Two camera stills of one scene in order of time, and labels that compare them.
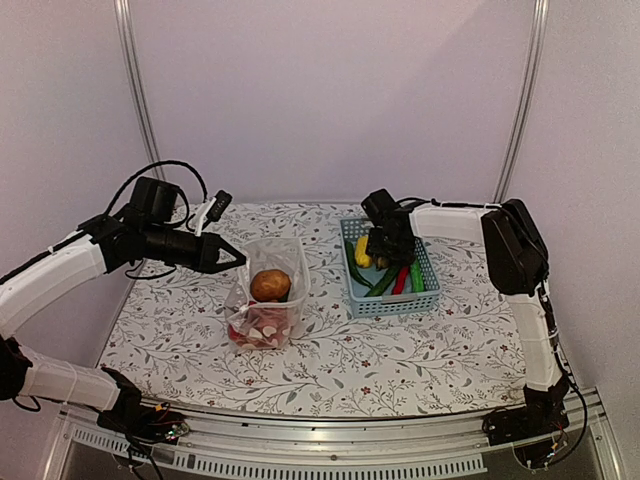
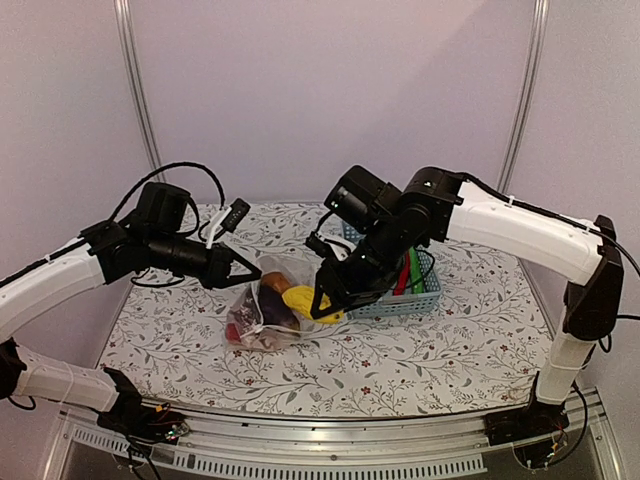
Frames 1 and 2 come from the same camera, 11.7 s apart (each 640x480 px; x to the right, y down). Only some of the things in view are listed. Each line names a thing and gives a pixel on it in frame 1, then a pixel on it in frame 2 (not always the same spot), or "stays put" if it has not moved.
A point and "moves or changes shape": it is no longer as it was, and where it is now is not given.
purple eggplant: (382, 262) moves or changes shape
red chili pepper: (400, 281) stays put
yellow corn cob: (360, 255) moves or changes shape
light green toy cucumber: (416, 277) stays put
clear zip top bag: (266, 305) moves or changes shape
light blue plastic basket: (361, 305) stays put
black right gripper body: (395, 249) → (364, 278)
